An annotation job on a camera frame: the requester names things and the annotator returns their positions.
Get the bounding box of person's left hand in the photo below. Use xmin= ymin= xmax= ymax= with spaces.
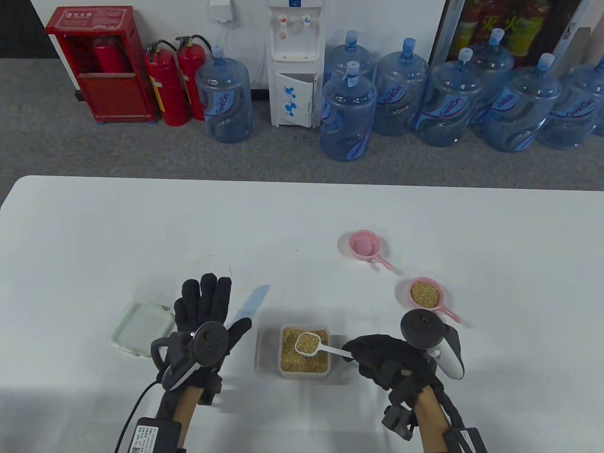
xmin=158 ymin=274 xmax=253 ymax=416

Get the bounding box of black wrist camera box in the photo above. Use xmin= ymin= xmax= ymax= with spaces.
xmin=130 ymin=418 xmax=182 ymax=453
xmin=446 ymin=427 xmax=487 ymax=453

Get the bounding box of person's left forearm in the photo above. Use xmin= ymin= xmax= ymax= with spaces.
xmin=172 ymin=385 xmax=203 ymax=444

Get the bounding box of small pink handled dish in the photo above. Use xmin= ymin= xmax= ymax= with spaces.
xmin=348 ymin=230 xmax=394 ymax=271
xmin=408 ymin=277 xmax=461 ymax=324

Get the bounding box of clear green-rimmed container lid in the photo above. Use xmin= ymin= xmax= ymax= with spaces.
xmin=112 ymin=302 xmax=174 ymax=357

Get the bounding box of clear plastic food container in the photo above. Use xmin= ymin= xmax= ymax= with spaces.
xmin=278 ymin=325 xmax=331 ymax=379

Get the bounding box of red fire extinguisher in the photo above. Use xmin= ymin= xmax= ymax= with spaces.
xmin=92 ymin=38 xmax=126 ymax=73
xmin=144 ymin=40 xmax=190 ymax=127
xmin=176 ymin=35 xmax=210 ymax=121

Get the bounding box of red fire extinguisher cabinet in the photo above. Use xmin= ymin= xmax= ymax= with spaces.
xmin=46 ymin=6 xmax=159 ymax=125

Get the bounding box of white water dispenser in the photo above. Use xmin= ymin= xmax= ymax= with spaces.
xmin=267 ymin=0 xmax=326 ymax=129

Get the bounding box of person's right hand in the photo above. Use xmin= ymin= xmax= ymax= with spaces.
xmin=342 ymin=335 xmax=444 ymax=442

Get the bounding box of white sesame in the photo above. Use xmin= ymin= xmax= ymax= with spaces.
xmin=282 ymin=328 xmax=329 ymax=372

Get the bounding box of person's right forearm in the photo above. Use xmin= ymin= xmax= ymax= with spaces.
xmin=415 ymin=387 xmax=451 ymax=453

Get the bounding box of light blue knife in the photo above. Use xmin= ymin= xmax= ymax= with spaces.
xmin=235 ymin=285 xmax=270 ymax=324

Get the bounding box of row of blue water bottles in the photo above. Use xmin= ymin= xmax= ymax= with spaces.
xmin=319 ymin=28 xmax=604 ymax=162

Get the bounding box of white plastic coffee spoon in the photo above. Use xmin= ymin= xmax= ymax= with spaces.
xmin=295 ymin=332 xmax=353 ymax=358

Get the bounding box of blue water jug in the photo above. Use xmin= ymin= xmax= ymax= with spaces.
xmin=195 ymin=45 xmax=254 ymax=143

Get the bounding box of black cable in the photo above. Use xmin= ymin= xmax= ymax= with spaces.
xmin=115 ymin=380 xmax=163 ymax=453
xmin=439 ymin=382 xmax=465 ymax=428

